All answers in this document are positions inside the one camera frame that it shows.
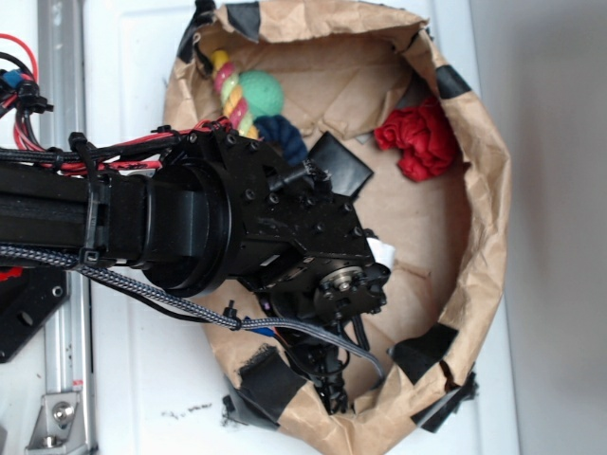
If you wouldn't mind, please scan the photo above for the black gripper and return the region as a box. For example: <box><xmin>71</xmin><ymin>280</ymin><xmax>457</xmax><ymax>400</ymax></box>
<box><xmin>258</xmin><ymin>315</ymin><xmax>370</xmax><ymax>415</ymax></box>

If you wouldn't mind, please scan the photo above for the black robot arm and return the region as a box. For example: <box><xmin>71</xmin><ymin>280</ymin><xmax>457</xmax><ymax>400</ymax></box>
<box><xmin>1</xmin><ymin>122</ymin><xmax>390</xmax><ymax>414</ymax></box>

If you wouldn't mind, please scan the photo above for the brown paper bag bin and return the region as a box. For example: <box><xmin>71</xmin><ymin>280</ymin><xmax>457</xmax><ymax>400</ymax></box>
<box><xmin>164</xmin><ymin>1</ymin><xmax>511</xmax><ymax>454</ymax></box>

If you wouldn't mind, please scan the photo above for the black square box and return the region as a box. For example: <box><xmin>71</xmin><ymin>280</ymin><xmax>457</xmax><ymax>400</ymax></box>
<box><xmin>309</xmin><ymin>132</ymin><xmax>374</xmax><ymax>199</ymax></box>

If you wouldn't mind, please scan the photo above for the red crumpled cloth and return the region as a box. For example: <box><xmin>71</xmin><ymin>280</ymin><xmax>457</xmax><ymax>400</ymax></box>
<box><xmin>374</xmin><ymin>97</ymin><xmax>460</xmax><ymax>182</ymax></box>

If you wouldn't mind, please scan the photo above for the green ball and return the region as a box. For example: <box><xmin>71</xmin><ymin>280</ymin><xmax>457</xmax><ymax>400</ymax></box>
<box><xmin>239</xmin><ymin>70</ymin><xmax>285</xmax><ymax>118</ymax></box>

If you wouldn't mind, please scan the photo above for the grey braided cable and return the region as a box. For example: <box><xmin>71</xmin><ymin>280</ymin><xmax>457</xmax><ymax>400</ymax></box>
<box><xmin>0</xmin><ymin>242</ymin><xmax>386</xmax><ymax>380</ymax></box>

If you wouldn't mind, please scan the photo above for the navy blue rope loop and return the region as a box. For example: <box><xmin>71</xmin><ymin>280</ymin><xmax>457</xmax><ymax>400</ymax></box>
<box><xmin>256</xmin><ymin>116</ymin><xmax>305</xmax><ymax>166</ymax></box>

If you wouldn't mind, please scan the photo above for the aluminium extrusion rail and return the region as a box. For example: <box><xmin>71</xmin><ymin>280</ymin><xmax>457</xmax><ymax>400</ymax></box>
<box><xmin>37</xmin><ymin>1</ymin><xmax>98</xmax><ymax>454</ymax></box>

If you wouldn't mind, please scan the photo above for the metal corner bracket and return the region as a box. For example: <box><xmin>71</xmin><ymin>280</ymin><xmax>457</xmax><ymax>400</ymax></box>
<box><xmin>25</xmin><ymin>391</ymin><xmax>90</xmax><ymax>455</ymax></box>

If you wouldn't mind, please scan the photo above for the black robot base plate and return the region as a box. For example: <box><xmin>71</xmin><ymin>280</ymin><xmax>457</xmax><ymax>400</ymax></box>
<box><xmin>0</xmin><ymin>267</ymin><xmax>68</xmax><ymax>364</ymax></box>

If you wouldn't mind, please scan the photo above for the multicolour twisted rope toy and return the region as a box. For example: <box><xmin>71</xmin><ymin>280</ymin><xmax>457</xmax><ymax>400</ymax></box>
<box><xmin>211</xmin><ymin>49</ymin><xmax>259</xmax><ymax>139</ymax></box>

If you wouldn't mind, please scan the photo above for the red and black wire bundle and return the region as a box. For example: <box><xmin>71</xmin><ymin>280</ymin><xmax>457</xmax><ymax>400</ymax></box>
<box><xmin>0</xmin><ymin>32</ymin><xmax>233</xmax><ymax>177</ymax></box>

